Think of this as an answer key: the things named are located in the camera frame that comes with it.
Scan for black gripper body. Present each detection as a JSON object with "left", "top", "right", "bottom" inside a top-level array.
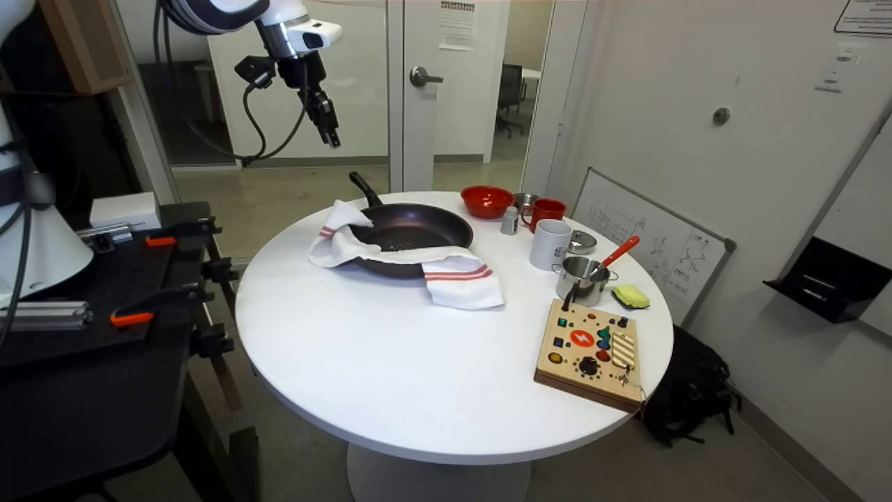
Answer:
[{"left": 276, "top": 50, "right": 329, "bottom": 96}]

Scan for black frying pan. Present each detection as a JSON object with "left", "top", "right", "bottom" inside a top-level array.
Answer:
[{"left": 346, "top": 170, "right": 475, "bottom": 281}]

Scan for white towel red stripes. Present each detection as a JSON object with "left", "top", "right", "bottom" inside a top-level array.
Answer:
[{"left": 307, "top": 198, "right": 507, "bottom": 312}]

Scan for white door with window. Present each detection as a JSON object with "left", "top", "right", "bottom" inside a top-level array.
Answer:
[{"left": 399, "top": 0, "right": 556, "bottom": 194}]

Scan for white door notice paper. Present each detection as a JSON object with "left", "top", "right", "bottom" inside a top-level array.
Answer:
[{"left": 435, "top": 0, "right": 482, "bottom": 53}]

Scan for red bowl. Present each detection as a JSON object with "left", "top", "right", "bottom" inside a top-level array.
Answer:
[{"left": 460, "top": 184, "right": 514, "bottom": 224}]

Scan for black clamp orange tip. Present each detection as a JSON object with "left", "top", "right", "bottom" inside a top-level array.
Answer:
[
  {"left": 106, "top": 277, "right": 216, "bottom": 334},
  {"left": 85, "top": 217, "right": 226, "bottom": 258}
]

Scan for wooden cabinet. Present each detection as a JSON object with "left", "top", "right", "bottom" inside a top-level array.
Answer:
[{"left": 36, "top": 0, "right": 137, "bottom": 97}]

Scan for white box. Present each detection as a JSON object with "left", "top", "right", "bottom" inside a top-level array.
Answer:
[{"left": 85, "top": 191, "right": 162, "bottom": 235}]

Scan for red mug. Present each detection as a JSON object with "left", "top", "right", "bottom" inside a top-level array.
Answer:
[{"left": 519, "top": 196, "right": 569, "bottom": 235}]

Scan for white mug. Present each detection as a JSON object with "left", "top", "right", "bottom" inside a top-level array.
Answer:
[{"left": 527, "top": 217, "right": 572, "bottom": 275}]

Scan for small steel cup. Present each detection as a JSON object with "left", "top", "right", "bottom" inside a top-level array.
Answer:
[{"left": 565, "top": 230, "right": 598, "bottom": 259}]

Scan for small steel saucepan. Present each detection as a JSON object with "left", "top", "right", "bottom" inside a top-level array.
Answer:
[{"left": 553, "top": 255, "right": 619, "bottom": 312}]

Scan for leaning framed whiteboard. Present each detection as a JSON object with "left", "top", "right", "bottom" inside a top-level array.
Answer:
[{"left": 569, "top": 164, "right": 739, "bottom": 330}]

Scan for yellow green sponge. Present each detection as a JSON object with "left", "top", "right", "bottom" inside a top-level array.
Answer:
[{"left": 608, "top": 281, "right": 651, "bottom": 312}]

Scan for wooden board colourful pieces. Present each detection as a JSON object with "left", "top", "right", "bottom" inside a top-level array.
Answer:
[{"left": 533, "top": 300, "right": 645, "bottom": 415}]

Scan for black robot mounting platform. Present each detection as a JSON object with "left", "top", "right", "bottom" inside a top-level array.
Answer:
[{"left": 0, "top": 198, "right": 264, "bottom": 502}]

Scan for black backpack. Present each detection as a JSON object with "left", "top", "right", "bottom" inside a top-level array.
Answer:
[{"left": 637, "top": 323, "right": 743, "bottom": 450}]

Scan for metal door handle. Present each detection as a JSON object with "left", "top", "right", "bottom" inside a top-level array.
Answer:
[{"left": 406, "top": 65, "right": 446, "bottom": 93}]

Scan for orange handled spoon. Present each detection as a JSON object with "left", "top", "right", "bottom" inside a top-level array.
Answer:
[{"left": 594, "top": 231, "right": 643, "bottom": 275}]

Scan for aluminium rail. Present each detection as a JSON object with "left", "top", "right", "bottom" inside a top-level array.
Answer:
[{"left": 0, "top": 300, "right": 92, "bottom": 334}]

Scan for white wall switch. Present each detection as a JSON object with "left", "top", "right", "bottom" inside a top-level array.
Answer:
[{"left": 814, "top": 44, "right": 859, "bottom": 96}]

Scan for black wall tray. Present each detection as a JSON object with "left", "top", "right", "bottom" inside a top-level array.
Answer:
[{"left": 760, "top": 235, "right": 892, "bottom": 328}]

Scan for framed wall sign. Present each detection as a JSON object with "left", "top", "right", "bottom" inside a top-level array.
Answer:
[{"left": 831, "top": 0, "right": 892, "bottom": 39}]

